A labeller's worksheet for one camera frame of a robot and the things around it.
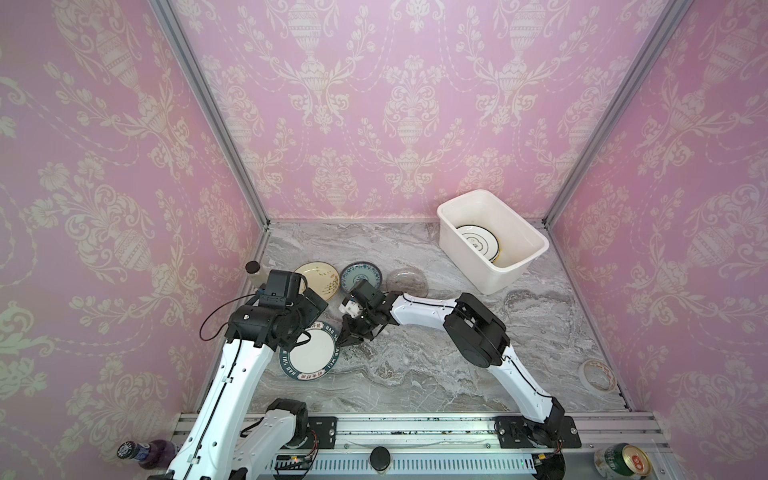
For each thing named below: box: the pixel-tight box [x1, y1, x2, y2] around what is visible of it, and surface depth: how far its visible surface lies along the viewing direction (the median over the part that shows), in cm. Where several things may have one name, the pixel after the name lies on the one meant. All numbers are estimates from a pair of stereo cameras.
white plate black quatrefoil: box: [456, 224, 500, 263], surface depth 112 cm
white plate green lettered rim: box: [279, 321, 341, 381], surface depth 87 cm
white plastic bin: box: [437, 189, 550, 295], surface depth 104 cm
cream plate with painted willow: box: [294, 261, 341, 301], surface depth 105 cm
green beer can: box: [594, 443, 652, 480], surface depth 64 cm
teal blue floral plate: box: [340, 261, 383, 293], surface depth 108 cm
